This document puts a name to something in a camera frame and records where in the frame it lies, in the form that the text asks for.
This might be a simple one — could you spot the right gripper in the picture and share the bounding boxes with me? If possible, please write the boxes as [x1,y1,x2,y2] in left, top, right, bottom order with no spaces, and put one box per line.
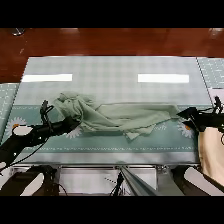
[176,106,208,133]

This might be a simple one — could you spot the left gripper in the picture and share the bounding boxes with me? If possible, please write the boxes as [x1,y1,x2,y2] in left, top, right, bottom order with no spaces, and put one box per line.
[59,115,82,135]

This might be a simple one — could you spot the pale green garment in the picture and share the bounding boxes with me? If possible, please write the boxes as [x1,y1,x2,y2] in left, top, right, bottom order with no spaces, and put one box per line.
[49,90,181,142]

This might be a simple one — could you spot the beige garment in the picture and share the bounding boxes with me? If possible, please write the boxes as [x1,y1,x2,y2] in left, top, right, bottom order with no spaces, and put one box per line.
[197,124,224,188]

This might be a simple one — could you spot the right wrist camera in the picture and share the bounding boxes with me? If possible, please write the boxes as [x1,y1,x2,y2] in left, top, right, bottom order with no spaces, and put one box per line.
[213,95,224,114]

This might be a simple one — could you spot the black cable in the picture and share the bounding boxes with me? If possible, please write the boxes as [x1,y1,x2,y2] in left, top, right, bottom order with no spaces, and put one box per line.
[109,171,126,197]
[0,139,48,175]

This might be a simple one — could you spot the silver frame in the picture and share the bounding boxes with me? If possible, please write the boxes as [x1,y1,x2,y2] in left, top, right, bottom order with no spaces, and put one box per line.
[9,162,203,197]

